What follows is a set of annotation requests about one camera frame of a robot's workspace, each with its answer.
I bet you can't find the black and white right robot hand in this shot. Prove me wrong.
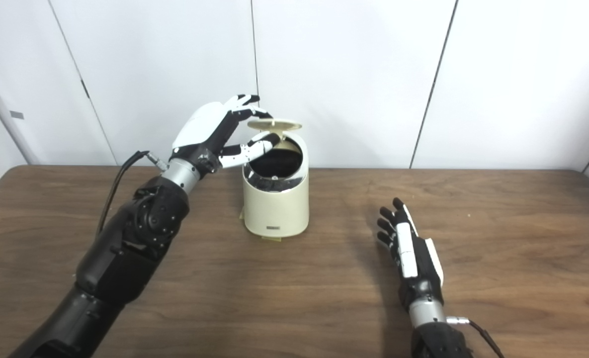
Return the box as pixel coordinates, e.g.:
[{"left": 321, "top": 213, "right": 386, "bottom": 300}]
[{"left": 377, "top": 198, "right": 445, "bottom": 314}]

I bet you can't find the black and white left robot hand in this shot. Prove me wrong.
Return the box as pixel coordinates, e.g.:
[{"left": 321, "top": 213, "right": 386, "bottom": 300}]
[{"left": 170, "top": 93, "right": 281, "bottom": 175}]

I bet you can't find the cream round bin lid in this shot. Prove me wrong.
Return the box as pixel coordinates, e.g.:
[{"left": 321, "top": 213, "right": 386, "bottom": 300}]
[{"left": 247, "top": 117, "right": 303, "bottom": 135}]

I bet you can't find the cream-colored cylindrical bin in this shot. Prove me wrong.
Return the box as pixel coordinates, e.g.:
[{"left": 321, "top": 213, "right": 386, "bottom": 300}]
[{"left": 241, "top": 132, "right": 310, "bottom": 238}]

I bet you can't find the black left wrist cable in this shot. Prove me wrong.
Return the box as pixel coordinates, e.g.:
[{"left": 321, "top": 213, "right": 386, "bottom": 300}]
[{"left": 95, "top": 151, "right": 169, "bottom": 237}]

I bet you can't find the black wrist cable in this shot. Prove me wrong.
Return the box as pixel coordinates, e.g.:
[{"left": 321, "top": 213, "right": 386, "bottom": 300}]
[
  {"left": 446, "top": 316, "right": 506, "bottom": 358},
  {"left": 95, "top": 151, "right": 169, "bottom": 237}
]

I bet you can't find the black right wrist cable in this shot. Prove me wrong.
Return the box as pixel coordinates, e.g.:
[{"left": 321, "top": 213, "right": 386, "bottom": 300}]
[{"left": 446, "top": 316, "right": 506, "bottom": 358}]

